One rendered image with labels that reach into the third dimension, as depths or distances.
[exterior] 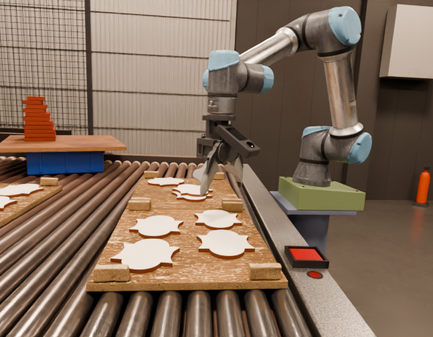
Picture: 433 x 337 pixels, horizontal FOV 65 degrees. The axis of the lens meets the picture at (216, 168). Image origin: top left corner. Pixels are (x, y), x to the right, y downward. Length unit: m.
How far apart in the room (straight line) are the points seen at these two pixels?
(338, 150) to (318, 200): 0.20
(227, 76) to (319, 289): 0.50
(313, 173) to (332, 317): 0.82
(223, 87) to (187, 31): 3.63
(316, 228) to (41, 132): 1.27
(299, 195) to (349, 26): 0.58
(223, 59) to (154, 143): 3.62
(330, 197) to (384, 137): 3.94
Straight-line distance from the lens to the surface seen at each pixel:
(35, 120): 1.74
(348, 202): 1.37
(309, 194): 1.30
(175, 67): 4.39
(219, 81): 0.83
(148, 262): 0.67
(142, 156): 1.88
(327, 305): 0.64
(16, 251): 0.85
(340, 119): 1.26
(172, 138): 4.39
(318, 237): 1.43
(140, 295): 0.62
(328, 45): 1.18
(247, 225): 0.89
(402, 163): 5.44
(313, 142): 1.36
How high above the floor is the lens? 1.24
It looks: 11 degrees down
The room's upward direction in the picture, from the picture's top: 3 degrees clockwise
